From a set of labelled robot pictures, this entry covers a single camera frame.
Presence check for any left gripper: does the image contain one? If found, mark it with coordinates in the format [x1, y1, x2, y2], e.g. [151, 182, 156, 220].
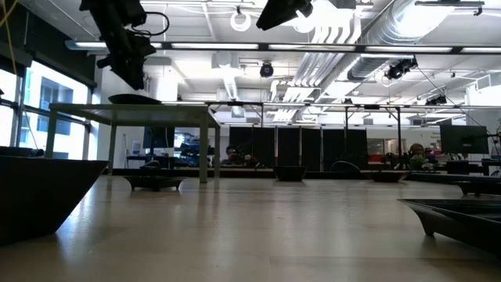
[96, 33, 157, 91]

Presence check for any black leaf shaped plate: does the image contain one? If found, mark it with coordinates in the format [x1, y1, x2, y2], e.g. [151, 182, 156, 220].
[107, 92, 162, 106]
[366, 169, 411, 183]

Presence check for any small black square plate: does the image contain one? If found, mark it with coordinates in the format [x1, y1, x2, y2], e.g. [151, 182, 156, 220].
[453, 179, 501, 197]
[397, 197, 501, 255]
[123, 175, 186, 193]

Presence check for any black wavy square plate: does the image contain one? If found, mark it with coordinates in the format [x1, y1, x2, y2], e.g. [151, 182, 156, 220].
[272, 165, 308, 183]
[0, 155, 110, 247]

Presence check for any long overhead light bar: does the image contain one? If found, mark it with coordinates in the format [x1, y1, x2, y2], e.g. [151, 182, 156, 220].
[64, 38, 501, 56]

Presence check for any green perforated metal rack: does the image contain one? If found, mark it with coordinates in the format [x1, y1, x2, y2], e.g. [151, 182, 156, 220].
[44, 102, 222, 184]

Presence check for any black computer monitor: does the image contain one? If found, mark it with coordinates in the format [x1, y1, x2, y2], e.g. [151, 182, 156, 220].
[142, 125, 176, 150]
[439, 124, 490, 156]

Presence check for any black room divider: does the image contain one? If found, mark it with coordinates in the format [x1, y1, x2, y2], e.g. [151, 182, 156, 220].
[229, 125, 369, 172]

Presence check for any black ceiling spotlight cluster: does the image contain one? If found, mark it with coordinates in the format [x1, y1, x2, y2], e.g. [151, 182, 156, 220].
[384, 56, 419, 81]

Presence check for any person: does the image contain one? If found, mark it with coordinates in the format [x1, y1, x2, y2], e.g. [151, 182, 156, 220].
[220, 144, 259, 168]
[406, 143, 439, 170]

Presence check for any white ring lamp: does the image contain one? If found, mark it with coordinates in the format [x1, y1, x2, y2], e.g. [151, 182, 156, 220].
[229, 9, 252, 33]

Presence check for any black background rig frame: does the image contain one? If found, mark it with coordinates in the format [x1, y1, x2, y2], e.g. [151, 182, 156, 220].
[162, 99, 404, 173]

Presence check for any silver ventilation duct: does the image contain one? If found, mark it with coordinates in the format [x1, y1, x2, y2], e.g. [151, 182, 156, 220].
[346, 0, 463, 83]

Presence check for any black aluminium table frame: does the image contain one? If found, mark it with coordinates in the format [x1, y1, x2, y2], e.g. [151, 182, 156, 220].
[111, 166, 501, 187]

